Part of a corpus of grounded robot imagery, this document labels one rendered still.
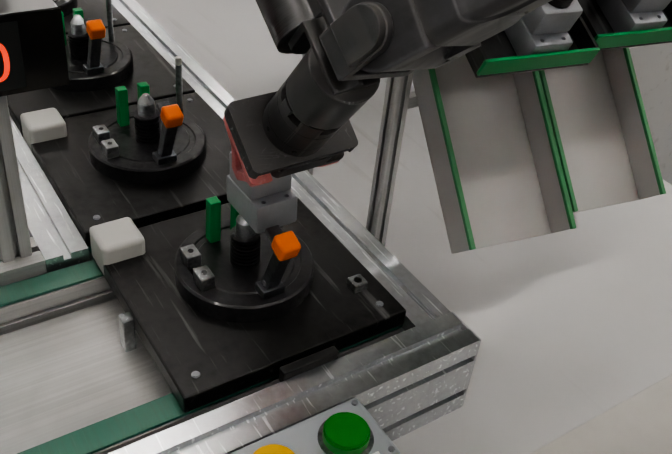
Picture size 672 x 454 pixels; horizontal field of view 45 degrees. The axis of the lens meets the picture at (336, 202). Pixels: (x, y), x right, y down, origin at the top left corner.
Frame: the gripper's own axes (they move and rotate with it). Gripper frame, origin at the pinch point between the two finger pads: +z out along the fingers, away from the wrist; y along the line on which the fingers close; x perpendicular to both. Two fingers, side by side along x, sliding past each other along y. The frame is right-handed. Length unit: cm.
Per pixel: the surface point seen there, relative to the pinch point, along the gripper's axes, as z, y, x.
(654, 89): 65, -137, -10
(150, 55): 42, -9, -32
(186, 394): 3.6, 13.0, 17.1
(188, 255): 8.9, 6.8, 4.6
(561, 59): -12.6, -27.6, 1.3
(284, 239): -1.9, 1.5, 7.8
